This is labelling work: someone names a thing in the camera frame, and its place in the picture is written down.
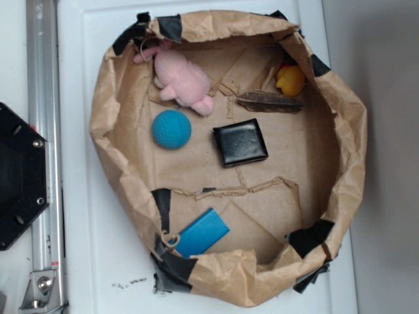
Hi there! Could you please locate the black square cushion block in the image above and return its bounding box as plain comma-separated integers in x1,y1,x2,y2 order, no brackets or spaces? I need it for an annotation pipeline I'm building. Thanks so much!
212,118,268,167

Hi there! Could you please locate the blue rectangular block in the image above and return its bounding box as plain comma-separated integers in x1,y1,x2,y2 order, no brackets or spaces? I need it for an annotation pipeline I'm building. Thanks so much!
169,207,230,258

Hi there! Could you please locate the brown paper bag bin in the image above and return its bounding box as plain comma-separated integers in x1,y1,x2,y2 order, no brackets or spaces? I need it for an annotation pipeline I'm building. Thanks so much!
90,10,367,307

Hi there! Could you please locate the blue dimpled ball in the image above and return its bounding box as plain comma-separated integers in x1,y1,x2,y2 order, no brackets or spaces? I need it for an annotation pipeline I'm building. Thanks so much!
152,110,192,150

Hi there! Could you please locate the brown bark piece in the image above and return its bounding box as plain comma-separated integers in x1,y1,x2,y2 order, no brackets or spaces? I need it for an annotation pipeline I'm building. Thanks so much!
236,90,304,114

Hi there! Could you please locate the pink plush toy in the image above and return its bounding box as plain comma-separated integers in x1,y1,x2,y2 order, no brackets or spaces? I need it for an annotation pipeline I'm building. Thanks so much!
133,39,215,116

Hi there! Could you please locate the yellow rubber duck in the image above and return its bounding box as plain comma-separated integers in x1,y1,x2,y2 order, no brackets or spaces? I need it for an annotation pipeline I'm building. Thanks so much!
275,63,305,97

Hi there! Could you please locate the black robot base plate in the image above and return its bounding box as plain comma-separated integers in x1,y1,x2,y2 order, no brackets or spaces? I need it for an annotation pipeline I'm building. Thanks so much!
1,103,49,251

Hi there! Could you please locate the aluminium extrusion rail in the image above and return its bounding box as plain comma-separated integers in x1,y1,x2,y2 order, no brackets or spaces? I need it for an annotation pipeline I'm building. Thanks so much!
26,1,69,313

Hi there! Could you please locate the metal corner bracket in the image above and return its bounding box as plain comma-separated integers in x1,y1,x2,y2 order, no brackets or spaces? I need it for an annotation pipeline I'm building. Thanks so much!
18,270,56,313

